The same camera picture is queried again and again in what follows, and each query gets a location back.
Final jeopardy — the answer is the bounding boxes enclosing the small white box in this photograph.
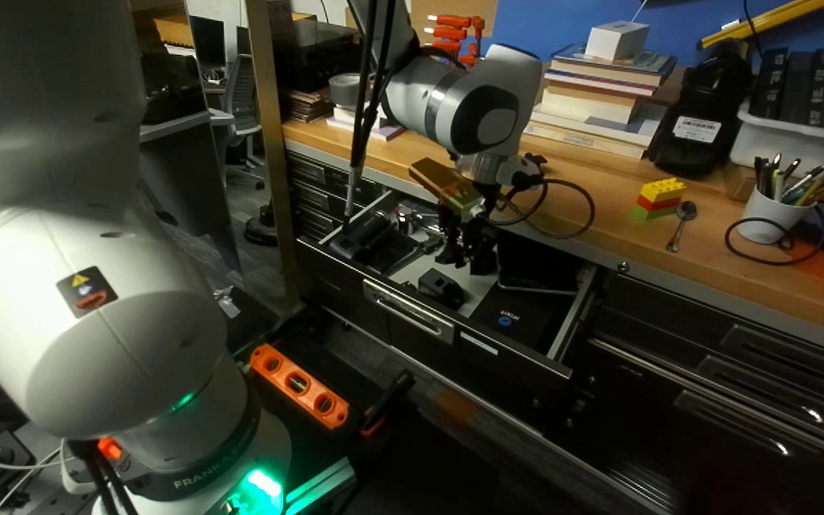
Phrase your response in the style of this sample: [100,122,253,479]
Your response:
[584,20,654,62]

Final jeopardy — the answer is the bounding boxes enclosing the white plastic bin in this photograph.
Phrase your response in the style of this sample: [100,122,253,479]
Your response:
[731,98,824,195]

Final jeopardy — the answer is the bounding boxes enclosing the thin black cable loop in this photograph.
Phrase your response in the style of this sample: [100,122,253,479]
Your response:
[722,202,824,268]

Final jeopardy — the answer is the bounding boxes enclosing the wide pale book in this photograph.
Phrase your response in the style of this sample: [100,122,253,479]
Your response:
[529,103,665,163]

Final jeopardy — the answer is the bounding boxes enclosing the bundle of pens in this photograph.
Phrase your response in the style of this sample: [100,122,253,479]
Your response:
[752,153,824,206]

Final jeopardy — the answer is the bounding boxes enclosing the black rectangular case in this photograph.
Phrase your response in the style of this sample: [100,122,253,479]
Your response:
[327,211,425,275]

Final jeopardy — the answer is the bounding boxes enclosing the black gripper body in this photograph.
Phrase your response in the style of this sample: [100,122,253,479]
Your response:
[448,183,513,241]

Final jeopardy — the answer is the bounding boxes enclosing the thick white book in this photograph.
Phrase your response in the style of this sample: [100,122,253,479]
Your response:
[542,70,667,125]

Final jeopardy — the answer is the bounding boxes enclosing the yellow spirit level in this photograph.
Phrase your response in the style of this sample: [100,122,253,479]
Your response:
[698,0,824,50]

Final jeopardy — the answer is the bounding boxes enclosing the white book stack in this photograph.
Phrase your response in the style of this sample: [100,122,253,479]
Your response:
[330,98,406,142]

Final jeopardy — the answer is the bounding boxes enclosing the dark blue flat box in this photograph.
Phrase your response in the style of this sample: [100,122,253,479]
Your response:
[466,281,581,356]

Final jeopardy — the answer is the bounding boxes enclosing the silver metal bowl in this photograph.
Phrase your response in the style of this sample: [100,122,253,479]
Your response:
[327,70,376,112]

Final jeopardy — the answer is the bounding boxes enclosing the blue wall panel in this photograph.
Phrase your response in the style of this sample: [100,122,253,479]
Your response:
[492,0,824,98]

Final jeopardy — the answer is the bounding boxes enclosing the black drawer cabinet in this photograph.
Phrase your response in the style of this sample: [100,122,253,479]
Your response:
[280,145,824,515]

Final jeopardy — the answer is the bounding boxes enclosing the black printer box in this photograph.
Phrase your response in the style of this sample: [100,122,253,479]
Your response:
[272,20,376,95]

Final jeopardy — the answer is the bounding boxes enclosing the black ribbed case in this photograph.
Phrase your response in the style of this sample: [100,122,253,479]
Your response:
[782,45,824,130]
[748,45,791,122]

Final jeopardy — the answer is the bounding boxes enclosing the small black block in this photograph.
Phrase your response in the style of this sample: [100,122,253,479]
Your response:
[415,265,469,309]

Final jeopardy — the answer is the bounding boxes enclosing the grey side table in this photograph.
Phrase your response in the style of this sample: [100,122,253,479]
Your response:
[139,105,243,281]

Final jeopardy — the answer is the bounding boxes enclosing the office chair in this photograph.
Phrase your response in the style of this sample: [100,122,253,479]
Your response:
[209,50,280,248]

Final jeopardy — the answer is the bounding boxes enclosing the dark cover book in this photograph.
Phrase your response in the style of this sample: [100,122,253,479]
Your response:
[546,50,678,82]

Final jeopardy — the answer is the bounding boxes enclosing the orange spirit level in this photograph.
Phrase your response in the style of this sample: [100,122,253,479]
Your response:
[243,339,353,435]

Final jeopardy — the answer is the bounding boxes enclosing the metal spoon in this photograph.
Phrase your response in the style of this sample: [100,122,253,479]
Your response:
[665,198,701,253]

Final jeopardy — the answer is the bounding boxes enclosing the beige upright post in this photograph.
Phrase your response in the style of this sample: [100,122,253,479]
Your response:
[243,0,306,309]

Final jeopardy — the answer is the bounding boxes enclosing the colourful toy brick stack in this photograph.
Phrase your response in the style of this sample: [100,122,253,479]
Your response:
[631,173,691,223]

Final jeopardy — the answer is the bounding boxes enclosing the black metal drawer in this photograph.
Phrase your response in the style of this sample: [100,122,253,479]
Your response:
[295,183,605,382]

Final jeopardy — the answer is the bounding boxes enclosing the white pen cup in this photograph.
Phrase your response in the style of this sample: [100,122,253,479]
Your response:
[739,183,810,245]

